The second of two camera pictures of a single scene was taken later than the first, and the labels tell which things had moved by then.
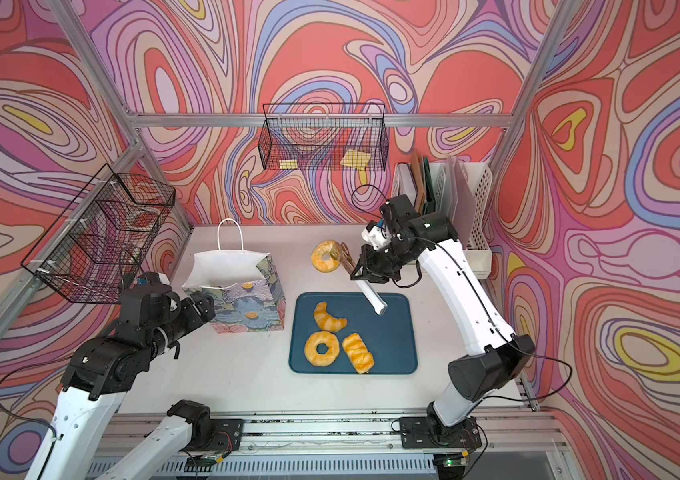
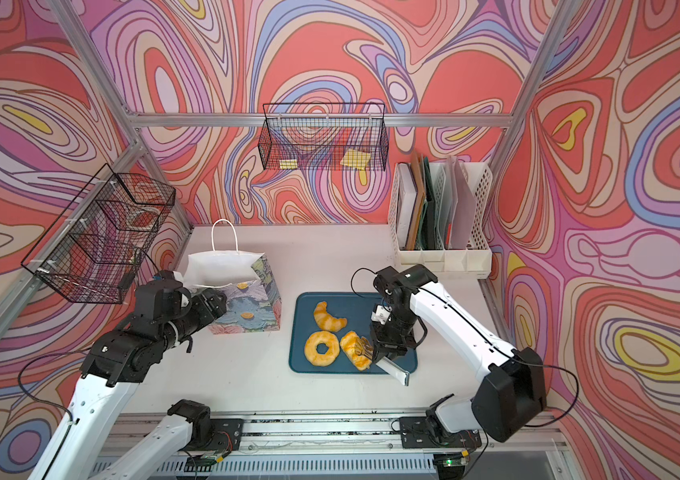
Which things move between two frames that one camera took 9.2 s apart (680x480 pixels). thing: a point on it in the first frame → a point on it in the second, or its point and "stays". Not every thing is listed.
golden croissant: x=325 y=321 stays
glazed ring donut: x=326 y=338 stays
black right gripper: x=370 y=271 → x=384 y=345
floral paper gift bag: x=242 y=293 stays
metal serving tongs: x=373 y=298 → x=395 y=370
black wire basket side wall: x=104 y=237 stays
